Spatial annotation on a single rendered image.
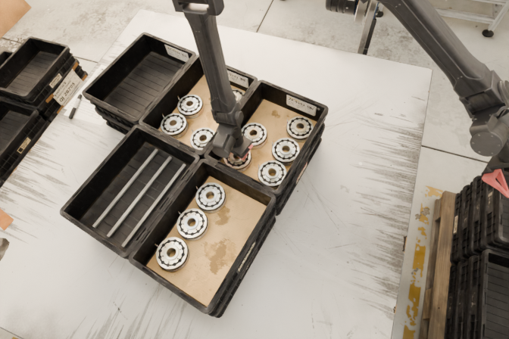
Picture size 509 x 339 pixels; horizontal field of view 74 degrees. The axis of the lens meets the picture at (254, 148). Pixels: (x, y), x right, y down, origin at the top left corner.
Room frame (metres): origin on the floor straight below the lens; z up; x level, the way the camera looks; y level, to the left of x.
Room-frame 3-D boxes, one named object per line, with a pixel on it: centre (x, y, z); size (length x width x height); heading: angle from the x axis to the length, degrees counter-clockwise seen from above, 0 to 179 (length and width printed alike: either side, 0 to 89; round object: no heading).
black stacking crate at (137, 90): (1.02, 0.42, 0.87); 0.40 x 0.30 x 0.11; 143
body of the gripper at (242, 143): (0.61, 0.06, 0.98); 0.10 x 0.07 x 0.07; 48
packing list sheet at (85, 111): (1.14, 0.71, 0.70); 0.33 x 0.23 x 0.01; 153
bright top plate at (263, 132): (0.70, 0.00, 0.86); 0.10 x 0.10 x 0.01
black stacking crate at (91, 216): (0.52, 0.42, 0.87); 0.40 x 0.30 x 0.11; 143
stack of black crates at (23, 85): (1.53, 1.22, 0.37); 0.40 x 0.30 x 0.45; 153
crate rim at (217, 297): (0.34, 0.18, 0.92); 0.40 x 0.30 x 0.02; 143
